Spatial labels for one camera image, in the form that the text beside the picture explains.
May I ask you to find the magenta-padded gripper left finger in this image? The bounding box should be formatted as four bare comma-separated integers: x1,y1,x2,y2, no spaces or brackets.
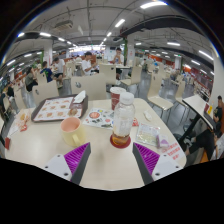
40,142,92,185

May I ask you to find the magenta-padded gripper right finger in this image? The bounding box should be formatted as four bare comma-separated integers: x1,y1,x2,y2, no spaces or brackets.
131,142,184,186

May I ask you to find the clear plastic drink bottle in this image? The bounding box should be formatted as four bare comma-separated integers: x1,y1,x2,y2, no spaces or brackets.
110,91,136,148

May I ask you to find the clear plastic wrapper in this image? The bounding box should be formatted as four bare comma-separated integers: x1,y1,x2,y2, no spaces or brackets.
135,122,161,148

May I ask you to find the pale yellow mug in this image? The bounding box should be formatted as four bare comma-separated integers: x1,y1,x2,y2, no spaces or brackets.
59,116,87,148

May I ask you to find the small white packet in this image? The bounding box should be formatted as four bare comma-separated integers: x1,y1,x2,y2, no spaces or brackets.
143,110,154,122

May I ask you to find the printed colourful flyer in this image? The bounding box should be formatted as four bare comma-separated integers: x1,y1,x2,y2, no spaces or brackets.
81,107,115,130

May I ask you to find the dark food tray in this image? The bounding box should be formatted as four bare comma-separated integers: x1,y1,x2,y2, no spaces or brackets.
30,94,89,123

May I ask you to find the white paper napkin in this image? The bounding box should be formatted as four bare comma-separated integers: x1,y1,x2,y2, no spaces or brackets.
72,90,87,104

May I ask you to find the clear bag of snacks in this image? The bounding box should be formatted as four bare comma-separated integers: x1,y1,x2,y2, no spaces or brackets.
13,111,32,133

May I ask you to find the red paper cup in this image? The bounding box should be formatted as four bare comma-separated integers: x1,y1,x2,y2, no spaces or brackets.
109,86,127,111

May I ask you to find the beige chair with round logo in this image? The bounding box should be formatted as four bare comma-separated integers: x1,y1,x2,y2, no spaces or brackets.
32,80,60,107
70,73,108,101

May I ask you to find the group of beige chairs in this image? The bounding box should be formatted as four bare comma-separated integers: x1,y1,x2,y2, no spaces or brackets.
13,58,201,113

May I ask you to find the beige square dining table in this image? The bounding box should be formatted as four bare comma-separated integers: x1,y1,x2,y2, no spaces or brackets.
176,94,218,141

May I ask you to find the ceiling air conditioner unit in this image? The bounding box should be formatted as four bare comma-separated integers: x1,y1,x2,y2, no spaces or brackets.
54,19,74,30

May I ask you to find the group of ceiling lights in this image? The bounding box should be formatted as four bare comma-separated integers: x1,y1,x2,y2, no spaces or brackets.
4,0,216,76

